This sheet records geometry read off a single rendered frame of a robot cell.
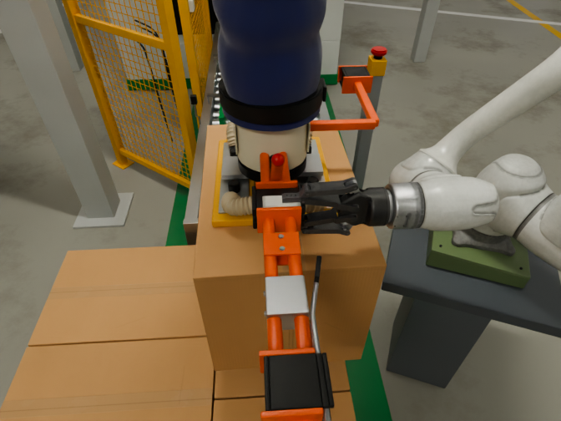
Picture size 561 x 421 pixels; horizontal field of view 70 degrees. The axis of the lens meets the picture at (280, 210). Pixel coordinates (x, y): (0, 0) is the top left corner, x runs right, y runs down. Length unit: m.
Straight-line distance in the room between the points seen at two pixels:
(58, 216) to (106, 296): 1.34
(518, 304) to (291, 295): 0.86
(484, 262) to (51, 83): 1.93
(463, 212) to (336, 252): 0.26
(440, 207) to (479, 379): 1.38
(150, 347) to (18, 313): 1.13
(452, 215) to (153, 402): 0.95
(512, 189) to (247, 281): 0.73
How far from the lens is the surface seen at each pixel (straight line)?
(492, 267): 1.32
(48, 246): 2.66
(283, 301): 0.60
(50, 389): 1.44
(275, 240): 0.68
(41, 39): 2.12
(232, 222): 0.91
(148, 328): 1.43
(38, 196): 3.04
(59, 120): 2.30
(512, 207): 1.21
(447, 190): 0.79
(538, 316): 1.35
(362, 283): 0.89
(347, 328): 1.04
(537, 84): 0.90
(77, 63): 4.62
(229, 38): 0.80
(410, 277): 1.28
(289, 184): 0.78
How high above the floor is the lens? 1.72
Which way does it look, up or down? 43 degrees down
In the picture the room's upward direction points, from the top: straight up
